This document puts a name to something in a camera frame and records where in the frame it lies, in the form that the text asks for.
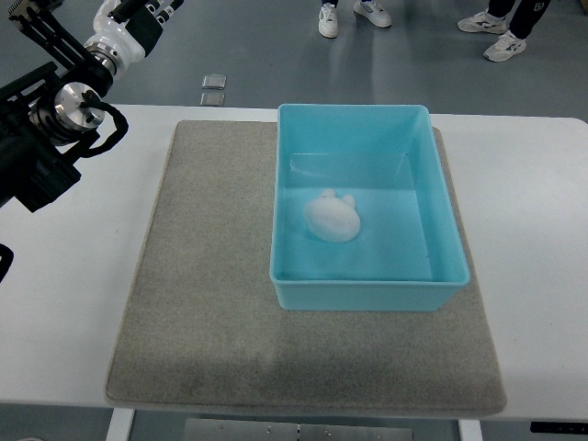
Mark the white table leg right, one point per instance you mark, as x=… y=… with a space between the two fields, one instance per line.
x=470 y=430

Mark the white bunny toy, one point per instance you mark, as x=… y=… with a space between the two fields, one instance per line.
x=332 y=219

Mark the lower metal floor plate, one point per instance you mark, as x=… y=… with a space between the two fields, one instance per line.
x=212 y=99

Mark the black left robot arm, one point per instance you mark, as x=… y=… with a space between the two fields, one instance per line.
x=56 y=114

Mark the upper metal floor plate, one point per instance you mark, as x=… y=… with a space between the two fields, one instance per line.
x=214 y=81

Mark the white table leg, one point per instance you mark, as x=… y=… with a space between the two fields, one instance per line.
x=470 y=430
x=120 y=425

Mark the white grey sneaker far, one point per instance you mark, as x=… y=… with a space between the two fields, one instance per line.
x=483 y=22

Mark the grey felt mat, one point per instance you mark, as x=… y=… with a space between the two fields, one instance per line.
x=203 y=329

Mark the white sneaker left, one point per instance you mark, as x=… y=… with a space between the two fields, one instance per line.
x=328 y=21

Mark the white grey sneaker near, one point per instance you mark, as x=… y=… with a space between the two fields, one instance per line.
x=507 y=46

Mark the black table control panel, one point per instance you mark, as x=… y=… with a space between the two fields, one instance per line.
x=559 y=428

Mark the blue plastic box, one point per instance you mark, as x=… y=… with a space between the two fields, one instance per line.
x=408 y=255

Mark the metal floor plate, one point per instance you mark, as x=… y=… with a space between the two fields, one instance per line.
x=214 y=81
x=212 y=99

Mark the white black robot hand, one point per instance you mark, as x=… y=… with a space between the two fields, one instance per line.
x=126 y=32

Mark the white table leg left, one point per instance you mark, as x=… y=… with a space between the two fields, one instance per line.
x=120 y=425

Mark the white grey sneaker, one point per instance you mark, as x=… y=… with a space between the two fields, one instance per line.
x=483 y=22
x=507 y=46

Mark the dark trouser leg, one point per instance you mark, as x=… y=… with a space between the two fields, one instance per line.
x=525 y=17

